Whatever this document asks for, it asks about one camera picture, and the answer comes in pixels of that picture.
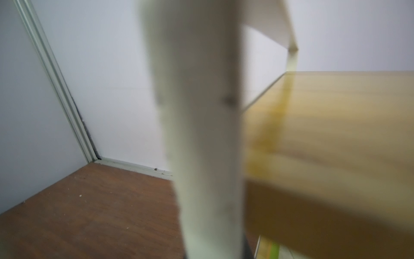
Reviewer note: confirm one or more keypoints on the white metal yellow wood bookshelf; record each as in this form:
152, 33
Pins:
319, 165

